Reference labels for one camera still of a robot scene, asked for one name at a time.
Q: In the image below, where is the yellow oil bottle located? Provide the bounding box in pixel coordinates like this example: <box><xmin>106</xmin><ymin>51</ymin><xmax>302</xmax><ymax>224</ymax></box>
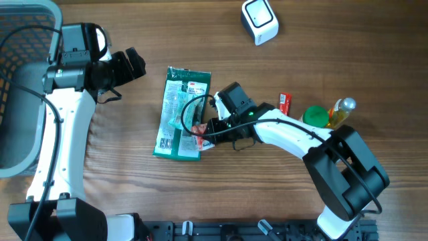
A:
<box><xmin>326</xmin><ymin>97</ymin><xmax>356</xmax><ymax>129</ymax></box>

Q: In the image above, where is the green lid jar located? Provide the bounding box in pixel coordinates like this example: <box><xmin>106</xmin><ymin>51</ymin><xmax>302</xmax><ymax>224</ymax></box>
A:
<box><xmin>299</xmin><ymin>106</ymin><xmax>329</xmax><ymax>128</ymax></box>

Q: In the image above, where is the white barcode scanner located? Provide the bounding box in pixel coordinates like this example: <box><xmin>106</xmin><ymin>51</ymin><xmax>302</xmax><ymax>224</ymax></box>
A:
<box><xmin>241</xmin><ymin>0</ymin><xmax>279</xmax><ymax>46</ymax></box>

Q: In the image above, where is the grey plastic basket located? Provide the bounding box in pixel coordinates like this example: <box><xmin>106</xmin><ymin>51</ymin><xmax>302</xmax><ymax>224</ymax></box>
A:
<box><xmin>1</xmin><ymin>0</ymin><xmax>63</xmax><ymax>178</ymax></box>

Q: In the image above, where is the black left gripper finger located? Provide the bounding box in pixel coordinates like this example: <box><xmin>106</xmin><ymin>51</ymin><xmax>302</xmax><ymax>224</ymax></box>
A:
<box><xmin>110</xmin><ymin>51</ymin><xmax>134</xmax><ymax>86</ymax></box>
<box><xmin>126</xmin><ymin>48</ymin><xmax>146</xmax><ymax>79</ymax></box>

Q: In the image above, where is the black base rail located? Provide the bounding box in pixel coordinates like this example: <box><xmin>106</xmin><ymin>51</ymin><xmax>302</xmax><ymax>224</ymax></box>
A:
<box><xmin>133</xmin><ymin>219</ymin><xmax>379</xmax><ymax>241</ymax></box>

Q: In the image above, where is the light green sachet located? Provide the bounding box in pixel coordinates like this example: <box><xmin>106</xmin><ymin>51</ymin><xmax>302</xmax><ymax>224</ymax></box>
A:
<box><xmin>168</xmin><ymin>90</ymin><xmax>203</xmax><ymax>130</ymax></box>

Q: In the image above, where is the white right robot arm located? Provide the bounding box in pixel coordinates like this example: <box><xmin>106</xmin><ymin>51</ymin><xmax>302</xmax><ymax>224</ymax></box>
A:
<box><xmin>203</xmin><ymin>82</ymin><xmax>390</xmax><ymax>240</ymax></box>

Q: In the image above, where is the orange tissue pack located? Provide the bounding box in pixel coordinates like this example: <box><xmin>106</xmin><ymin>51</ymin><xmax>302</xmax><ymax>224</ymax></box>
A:
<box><xmin>191</xmin><ymin>123</ymin><xmax>215</xmax><ymax>151</ymax></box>

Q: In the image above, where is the red sachet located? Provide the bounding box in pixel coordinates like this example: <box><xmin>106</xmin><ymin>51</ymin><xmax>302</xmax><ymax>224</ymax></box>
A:
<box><xmin>279</xmin><ymin>92</ymin><xmax>292</xmax><ymax>116</ymax></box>

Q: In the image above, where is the green glove package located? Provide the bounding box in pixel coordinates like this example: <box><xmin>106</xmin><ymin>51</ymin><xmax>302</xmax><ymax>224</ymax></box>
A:
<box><xmin>153</xmin><ymin>66</ymin><xmax>211</xmax><ymax>161</ymax></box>

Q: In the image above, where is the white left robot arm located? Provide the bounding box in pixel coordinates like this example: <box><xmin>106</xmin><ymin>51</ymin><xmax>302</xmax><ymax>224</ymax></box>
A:
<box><xmin>8</xmin><ymin>23</ymin><xmax>153</xmax><ymax>240</ymax></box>

